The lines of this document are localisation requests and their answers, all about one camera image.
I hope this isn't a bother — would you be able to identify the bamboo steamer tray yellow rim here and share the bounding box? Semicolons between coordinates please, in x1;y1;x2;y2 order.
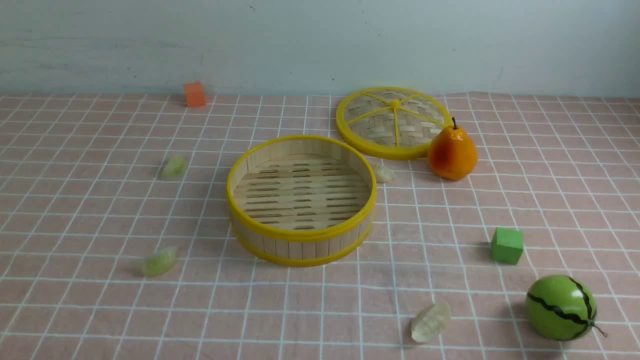
226;135;378;267

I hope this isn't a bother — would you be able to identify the green cube block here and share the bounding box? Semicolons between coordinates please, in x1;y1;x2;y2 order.
490;227;524;265

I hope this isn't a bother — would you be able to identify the orange cube block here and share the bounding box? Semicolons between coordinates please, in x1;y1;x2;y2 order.
183;81;207;109

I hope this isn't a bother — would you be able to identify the white dumpling front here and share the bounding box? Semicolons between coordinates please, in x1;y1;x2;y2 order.
409;302;451;344

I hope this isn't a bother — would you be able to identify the green dumpling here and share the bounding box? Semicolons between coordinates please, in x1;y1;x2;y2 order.
139;246;179;278
159;154;188;181

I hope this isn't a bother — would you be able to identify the green toy watermelon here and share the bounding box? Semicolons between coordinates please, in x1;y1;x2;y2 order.
525;275;608;342

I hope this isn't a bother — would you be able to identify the woven bamboo steamer lid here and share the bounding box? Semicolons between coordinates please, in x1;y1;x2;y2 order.
335;86;453;161

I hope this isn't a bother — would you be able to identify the orange toy pear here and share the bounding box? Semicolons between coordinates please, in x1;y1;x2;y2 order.
427;117;478;182

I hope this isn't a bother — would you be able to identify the white dumpling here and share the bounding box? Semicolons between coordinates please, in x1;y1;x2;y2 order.
370;163;396;183
409;302;451;344

